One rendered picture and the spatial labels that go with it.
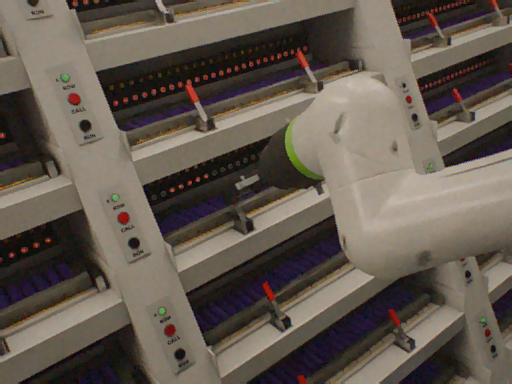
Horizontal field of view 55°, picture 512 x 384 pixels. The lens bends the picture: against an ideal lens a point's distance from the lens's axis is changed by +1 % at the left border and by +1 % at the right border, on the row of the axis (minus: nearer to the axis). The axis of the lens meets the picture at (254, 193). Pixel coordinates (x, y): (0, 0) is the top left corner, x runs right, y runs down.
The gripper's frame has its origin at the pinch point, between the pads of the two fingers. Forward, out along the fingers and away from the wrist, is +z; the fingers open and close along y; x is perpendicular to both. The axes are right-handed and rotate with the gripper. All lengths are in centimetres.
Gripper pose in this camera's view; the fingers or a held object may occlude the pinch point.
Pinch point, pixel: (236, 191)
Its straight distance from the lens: 88.0
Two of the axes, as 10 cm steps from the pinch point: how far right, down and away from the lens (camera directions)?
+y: 7.9, -3.6, 4.9
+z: -4.3, 2.3, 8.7
